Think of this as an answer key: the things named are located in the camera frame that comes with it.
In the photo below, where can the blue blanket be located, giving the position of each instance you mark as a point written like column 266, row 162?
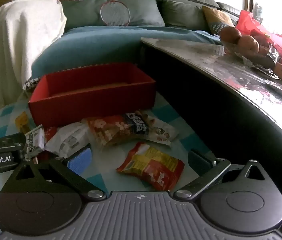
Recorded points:
column 93, row 45

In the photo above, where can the green white snack packet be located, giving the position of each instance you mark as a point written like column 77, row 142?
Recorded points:
column 34, row 140

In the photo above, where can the yellow printed cushion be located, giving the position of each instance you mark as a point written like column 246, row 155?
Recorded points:
column 216, row 17

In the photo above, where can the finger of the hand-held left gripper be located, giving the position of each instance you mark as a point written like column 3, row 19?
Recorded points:
column 43, row 155

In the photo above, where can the dark coffee table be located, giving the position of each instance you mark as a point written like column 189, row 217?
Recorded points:
column 193, row 92

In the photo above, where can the green sofa cushions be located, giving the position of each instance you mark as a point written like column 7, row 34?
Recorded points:
column 181, row 7

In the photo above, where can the red yellow snack packet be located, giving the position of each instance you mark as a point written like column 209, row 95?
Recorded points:
column 153, row 167

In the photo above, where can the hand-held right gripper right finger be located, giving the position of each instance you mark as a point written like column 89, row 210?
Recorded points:
column 201, row 160

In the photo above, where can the light blue checked mat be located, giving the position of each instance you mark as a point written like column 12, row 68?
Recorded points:
column 3, row 120

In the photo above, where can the houndstooth patterned cloth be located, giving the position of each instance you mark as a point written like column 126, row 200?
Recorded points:
column 30, row 83

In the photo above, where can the red cardboard box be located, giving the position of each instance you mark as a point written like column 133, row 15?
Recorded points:
column 93, row 100

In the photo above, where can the white printed snack packet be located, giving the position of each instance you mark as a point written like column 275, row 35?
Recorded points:
column 162, row 131

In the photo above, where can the red plastic bag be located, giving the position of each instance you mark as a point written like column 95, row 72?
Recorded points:
column 248, row 21

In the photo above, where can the clear plastic fruit tray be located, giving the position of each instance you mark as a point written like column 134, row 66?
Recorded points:
column 256, row 60

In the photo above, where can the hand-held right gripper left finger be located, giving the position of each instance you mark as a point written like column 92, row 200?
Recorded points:
column 79, row 162

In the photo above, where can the white blanket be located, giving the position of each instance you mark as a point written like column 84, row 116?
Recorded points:
column 18, row 42

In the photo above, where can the brown round fruit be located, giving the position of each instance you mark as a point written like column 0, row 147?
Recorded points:
column 248, row 43
column 261, row 40
column 229, row 35

